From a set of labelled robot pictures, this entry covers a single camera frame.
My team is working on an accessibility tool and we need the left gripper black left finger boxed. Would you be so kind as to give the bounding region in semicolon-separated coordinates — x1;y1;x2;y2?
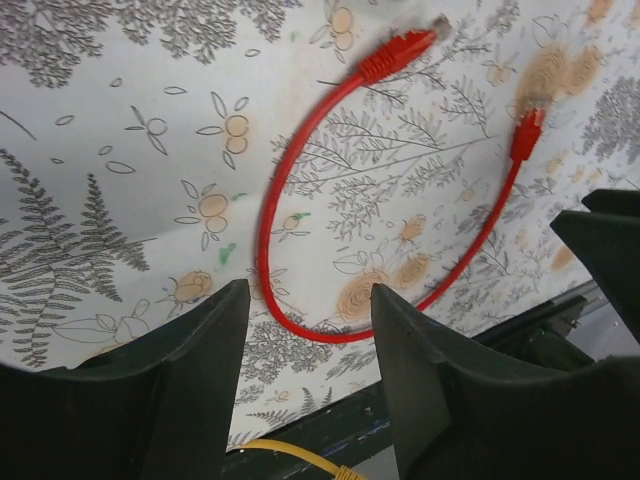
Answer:
1;279;250;479

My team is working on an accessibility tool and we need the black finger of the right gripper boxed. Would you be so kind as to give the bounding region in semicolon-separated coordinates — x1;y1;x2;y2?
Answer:
550;189;639;338

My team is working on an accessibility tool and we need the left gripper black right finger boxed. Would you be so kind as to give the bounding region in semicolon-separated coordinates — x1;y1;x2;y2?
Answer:
371;284;639;479

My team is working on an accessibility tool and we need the yellow ethernet cable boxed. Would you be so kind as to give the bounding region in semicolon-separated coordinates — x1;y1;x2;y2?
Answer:
239;438;369;480

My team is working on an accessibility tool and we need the red ethernet cable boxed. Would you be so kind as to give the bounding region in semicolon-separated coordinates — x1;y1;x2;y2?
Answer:
257;14;547;344

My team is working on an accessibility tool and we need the floral patterned table mat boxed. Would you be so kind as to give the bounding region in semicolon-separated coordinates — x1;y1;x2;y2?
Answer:
1;1;639;446

